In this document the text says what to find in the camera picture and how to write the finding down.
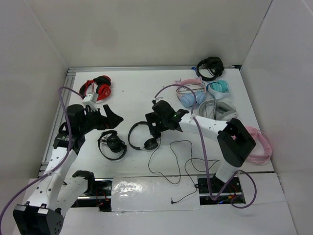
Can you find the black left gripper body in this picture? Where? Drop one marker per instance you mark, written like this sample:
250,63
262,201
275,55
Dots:
94,120

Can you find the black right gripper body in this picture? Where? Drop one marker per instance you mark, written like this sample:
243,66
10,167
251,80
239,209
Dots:
162,120

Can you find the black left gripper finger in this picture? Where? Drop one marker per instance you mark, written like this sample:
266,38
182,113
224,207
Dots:
112,124
110,114

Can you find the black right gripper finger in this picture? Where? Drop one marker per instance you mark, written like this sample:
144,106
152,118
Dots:
158,129
152,121

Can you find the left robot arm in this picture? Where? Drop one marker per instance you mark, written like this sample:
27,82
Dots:
44,211

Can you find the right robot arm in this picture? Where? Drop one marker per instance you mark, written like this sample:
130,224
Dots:
234,140

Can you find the red and black headphones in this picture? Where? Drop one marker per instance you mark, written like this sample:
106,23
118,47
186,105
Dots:
100,85

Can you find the pink blue cat-ear headphones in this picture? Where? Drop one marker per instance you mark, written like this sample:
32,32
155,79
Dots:
191,91

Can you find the grey headphones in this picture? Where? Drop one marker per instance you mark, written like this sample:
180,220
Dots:
218,110

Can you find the teal and white headphones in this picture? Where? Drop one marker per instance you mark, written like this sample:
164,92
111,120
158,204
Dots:
218,89

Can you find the black headphones in corner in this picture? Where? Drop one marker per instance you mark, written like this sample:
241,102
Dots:
214,65

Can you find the white foil-covered panel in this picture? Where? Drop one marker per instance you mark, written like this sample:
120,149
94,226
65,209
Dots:
154,194

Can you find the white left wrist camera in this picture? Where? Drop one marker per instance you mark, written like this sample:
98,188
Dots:
90,99

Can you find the black headphones with wrapped cord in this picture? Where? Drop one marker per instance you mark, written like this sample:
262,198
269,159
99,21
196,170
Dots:
114,143

